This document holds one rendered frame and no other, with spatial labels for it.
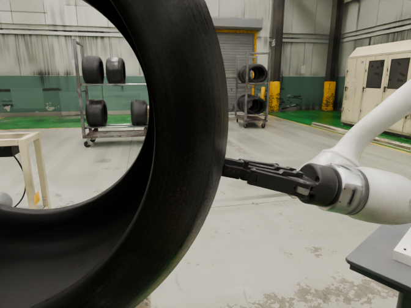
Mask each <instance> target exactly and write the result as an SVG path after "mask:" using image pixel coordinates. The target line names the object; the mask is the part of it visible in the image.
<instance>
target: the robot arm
mask: <svg viewBox="0 0 411 308"><path fill-rule="evenodd" d="M410 113H411V79H410V80H408V81H407V82H406V83H405V84H404V85H403V86H401V87H400V88H399V89H398V90H397V91H395V92H394V93H393V94H391V95H390V96H389V97H388V98H387V99H386V100H384V101H383V102H381V104H380V105H378V106H377V107H376V108H374V109H373V110H372V111H371V112H370V113H369V114H367V115H366V116H364V117H363V118H362V119H361V120H360V121H359V122H358V123H356V124H355V125H354V126H353V127H352V128H351V129H350V130H349V131H348V132H347V133H346V134H345V135H344V136H343V137H342V138H341V140H340V141H339V142H338V143H337V144H336V145H335V146H334V147H333V148H330V149H325V150H323V151H321V152H320V153H319V154H318V155H317V156H316V157H315V158H313V159H311V160H310V161H308V162H307V163H305V164H303V165H302V166H300V167H299V168H298V170H297V169H296V168H294V167H289V166H287V167H283V166H279V164H278V163H265V162H260V161H253V160H248V159H243V158H239V159H232V158H227V157H225V160H224V166H223V171H222V175H221V176H222V177H229V178H235V179H239V178H240V179H241V180H242V181H247V183H248V184H249V185H253V186H258V187H261V188H265V189H270V190H273V191H278V192H281V193H285V194H290V195H293V196H296V197H298V199H299V200H300V201H301V202H303V203H304V204H310V205H316V206H317V207H318V208H320V209H321V210H323V211H329V212H333V213H339V214H342V215H348V216H349V217H351V218H353V219H356V220H359V221H364V222H369V223H373V224H381V225H388V226H397V225H403V224H409V223H411V180H409V179H408V178H405V177H403V176H402V175H398V174H395V173H392V172H388V171H384V170H380V169H375V168H371V167H361V166H360V164H359V159H360V155H361V153H362V152H363V150H364V149H365V148H366V146H367V145H368V144H369V143H370V142H371V141H372V140H373V139H375V138H376V137H377V136H378V135H380V134H381V133H383V132H384V131H385V130H387V129H388V128H389V127H391V126H392V125H394V124H395V123H396V122H398V121H400V120H401V119H402V118H404V117H405V116H407V115H408V114H410Z"/></svg>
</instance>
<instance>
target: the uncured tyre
mask: <svg viewBox="0 0 411 308"><path fill-rule="evenodd" d="M82 1H84V2H86V3H87V4H89V5H90V6H92V7H93V8H94V9H96V10H97V11H99V12H100V13H101V14H102V15H103V16H104V17H106V18H107V19H108V20H109V21H110V22H111V23H112V24H113V25H114V26H115V27H116V28H117V30H118V31H119V32H120V33H121V34H122V35H123V37H124V38H125V39H126V41H127V42H128V44H129V45H130V47H131V48H132V50H133V52H134V54H135V56H136V58H137V60H138V62H139V64H140V66H141V69H142V71H143V74H144V78H145V80H146V85H147V91H148V96H149V121H148V126H147V131H146V136H145V138H144V142H143V144H142V147H141V149H140V151H139V153H138V155H137V157H136V158H135V160H134V162H133V163H132V165H131V166H130V167H129V169H128V170H127V171H126V173H124V174H123V176H121V178H120V179H118V181H117V182H115V183H114V184H113V185H112V186H110V187H109V188H108V189H106V190H104V191H103V192H101V193H100V194H98V195H96V196H94V197H92V198H90V199H88V200H85V201H83V202H80V203H76V204H74V205H69V206H66V207H61V208H51V209H27V208H17V207H11V206H8V205H3V204H0V308H135V307H136V306H137V305H139V304H140V303H141V302H142V301H144V300H145V299H146V298H147V297H148V296H149V295H150V294H151V293H152V292H153V291H154V290H156V289H157V288H158V287H159V286H160V285H161V283H162V282H163V281H164V280H165V279H166V278H167V277H168V276H169V275H170V274H171V273H172V271H173V270H174V269H175V267H176V266H177V265H178V264H179V263H180V261H181V260H182V259H183V257H184V256H185V254H186V253H187V252H188V250H189V248H190V247H191V245H192V244H193V242H194V240H195V239H196V237H197V235H198V233H199V232H200V230H201V228H202V226H203V224H204V222H205V220H206V218H207V215H208V213H209V211H210V209H211V206H212V204H213V201H214V198H215V195H216V193H217V189H218V185H219V183H220V179H221V175H222V171H223V166H224V160H225V156H226V147H227V141H228V123H229V107H228V88H227V82H226V74H225V69H224V63H223V57H222V53H221V48H220V44H219V41H218V37H217V33H216V30H215V26H214V24H213V21H212V17H211V16H210V12H209V10H208V7H207V4H206V2H205V0H82Z"/></svg>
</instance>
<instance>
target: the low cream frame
mask: <svg viewBox="0 0 411 308"><path fill-rule="evenodd" d="M32 141H34V148H35V156H36V161H37V169H38V173H39V182H40V189H41V194H42V202H43V205H37V204H38V203H39V202H40V196H39V191H37V192H36V193H35V188H34V180H33V176H32V168H31V160H30V156H29V148H28V143H30V142H32ZM18 153H20V157H21V164H22V166H21V164H20V162H19V161H18V159H17V158H16V156H15V155H16V154H18ZM0 157H14V158H15V159H16V161H17V162H18V164H19V165H20V167H21V170H22V171H23V176H24V183H25V187H24V193H23V196H22V198H21V200H20V201H19V202H18V203H17V204H16V205H15V206H14V207H16V206H17V205H18V204H19V203H20V202H21V201H22V200H23V197H24V195H25V192H26V195H27V199H28V206H26V207H17V208H27V209H51V205H50V197H49V192H48V183H47V179H46V170H45V162H44V157H43V148H42V140H41V135H40V132H39V131H37V132H23V133H0ZM0 204H3V205H8V206H12V205H13V200H12V198H11V197H10V195H8V194H7V193H5V192H0Z"/></svg>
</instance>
